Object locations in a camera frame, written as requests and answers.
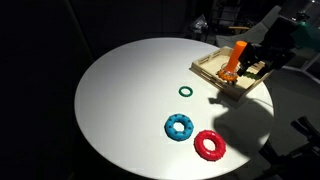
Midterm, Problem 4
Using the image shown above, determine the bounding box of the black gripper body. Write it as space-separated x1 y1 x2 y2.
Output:
255 15 298 70

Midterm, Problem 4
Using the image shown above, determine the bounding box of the wooden bar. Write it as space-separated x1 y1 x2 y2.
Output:
228 25 251 31

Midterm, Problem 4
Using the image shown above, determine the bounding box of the wooden tray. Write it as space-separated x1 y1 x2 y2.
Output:
189 45 273 102

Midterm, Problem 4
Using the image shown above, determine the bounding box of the black tripod stand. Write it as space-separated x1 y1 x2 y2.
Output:
259 115 320 180

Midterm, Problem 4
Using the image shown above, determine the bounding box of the orange knobbed ring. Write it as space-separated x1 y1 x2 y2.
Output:
217 67 240 84

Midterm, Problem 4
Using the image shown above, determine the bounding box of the thin dark green ring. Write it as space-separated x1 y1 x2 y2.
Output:
178 85 195 98

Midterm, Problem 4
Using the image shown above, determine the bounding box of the red ring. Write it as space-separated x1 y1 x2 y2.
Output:
193 129 227 162

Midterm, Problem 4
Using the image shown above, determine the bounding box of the blue dotted ring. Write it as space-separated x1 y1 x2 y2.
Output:
163 113 195 142

